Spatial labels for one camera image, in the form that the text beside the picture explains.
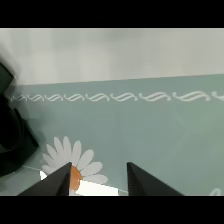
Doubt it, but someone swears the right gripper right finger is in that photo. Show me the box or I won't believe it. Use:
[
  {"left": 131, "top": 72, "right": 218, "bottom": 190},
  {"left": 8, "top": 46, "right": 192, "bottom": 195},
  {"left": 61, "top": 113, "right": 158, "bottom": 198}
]
[{"left": 126, "top": 162, "right": 185, "bottom": 197}]

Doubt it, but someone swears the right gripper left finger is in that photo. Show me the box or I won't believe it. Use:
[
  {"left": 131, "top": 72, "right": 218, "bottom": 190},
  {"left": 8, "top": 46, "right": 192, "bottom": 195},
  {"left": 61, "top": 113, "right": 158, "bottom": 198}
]
[{"left": 18, "top": 161, "right": 73, "bottom": 197}]

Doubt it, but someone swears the dark green garment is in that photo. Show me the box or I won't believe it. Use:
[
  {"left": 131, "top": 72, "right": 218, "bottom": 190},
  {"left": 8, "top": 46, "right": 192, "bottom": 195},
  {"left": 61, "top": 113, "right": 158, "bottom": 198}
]
[{"left": 0, "top": 62, "right": 40, "bottom": 178}]

